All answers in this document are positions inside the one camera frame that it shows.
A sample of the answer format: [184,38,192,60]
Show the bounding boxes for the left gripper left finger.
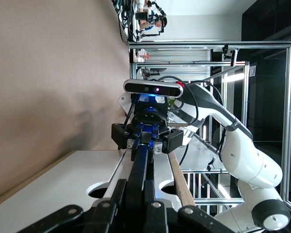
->
[19,179,128,233]

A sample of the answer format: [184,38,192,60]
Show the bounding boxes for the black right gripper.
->
[111,103,184,162]

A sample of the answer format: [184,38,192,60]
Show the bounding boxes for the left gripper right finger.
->
[144,180,231,233]

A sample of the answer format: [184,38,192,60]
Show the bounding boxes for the white drawer with black handle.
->
[93,143,185,233]

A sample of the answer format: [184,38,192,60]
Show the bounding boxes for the wooden drawer cabinet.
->
[0,150,196,211]

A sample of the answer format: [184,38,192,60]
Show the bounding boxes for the white window blinds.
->
[135,48,210,73]

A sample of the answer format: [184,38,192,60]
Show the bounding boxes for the person with black headset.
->
[135,0,168,37]

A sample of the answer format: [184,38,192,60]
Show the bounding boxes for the brown table cover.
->
[0,0,131,204]

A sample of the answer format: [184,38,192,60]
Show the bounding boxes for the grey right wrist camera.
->
[123,79,184,99]

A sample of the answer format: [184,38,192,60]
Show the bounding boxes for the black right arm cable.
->
[157,75,200,127]

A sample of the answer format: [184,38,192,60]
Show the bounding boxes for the aluminium frame cage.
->
[128,40,291,214]

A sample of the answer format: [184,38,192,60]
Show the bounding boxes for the white black-fronted camera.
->
[229,48,239,67]

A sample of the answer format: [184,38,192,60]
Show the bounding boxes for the tangled black cable bundle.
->
[111,0,138,43]

